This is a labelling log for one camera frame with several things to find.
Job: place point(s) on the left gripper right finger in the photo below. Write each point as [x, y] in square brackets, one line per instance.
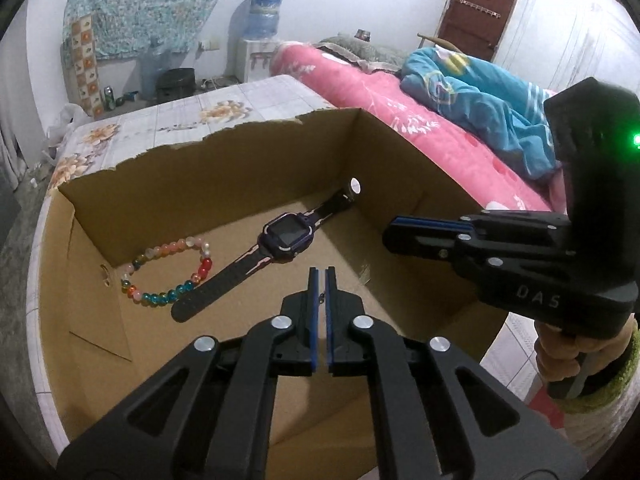
[437, 414]

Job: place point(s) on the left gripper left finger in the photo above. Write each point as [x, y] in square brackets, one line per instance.
[206, 414]

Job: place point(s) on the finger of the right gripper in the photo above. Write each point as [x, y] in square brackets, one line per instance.
[412, 245]
[457, 226]

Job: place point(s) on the black purple smart watch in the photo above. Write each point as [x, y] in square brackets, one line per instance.
[281, 240]

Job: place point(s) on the right hand on handle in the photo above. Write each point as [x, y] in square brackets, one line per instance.
[557, 355]

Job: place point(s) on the pink floral bed mattress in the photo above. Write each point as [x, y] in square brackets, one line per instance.
[461, 155]

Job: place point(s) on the blue teal blanket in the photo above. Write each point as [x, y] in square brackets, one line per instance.
[504, 111]

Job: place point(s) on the brown wooden door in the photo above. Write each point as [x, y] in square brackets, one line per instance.
[475, 27]

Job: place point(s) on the blue water dispenser bottle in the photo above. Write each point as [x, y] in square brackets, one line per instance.
[262, 20]

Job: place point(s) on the teal floral hanging cloth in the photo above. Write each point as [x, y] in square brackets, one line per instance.
[150, 31]

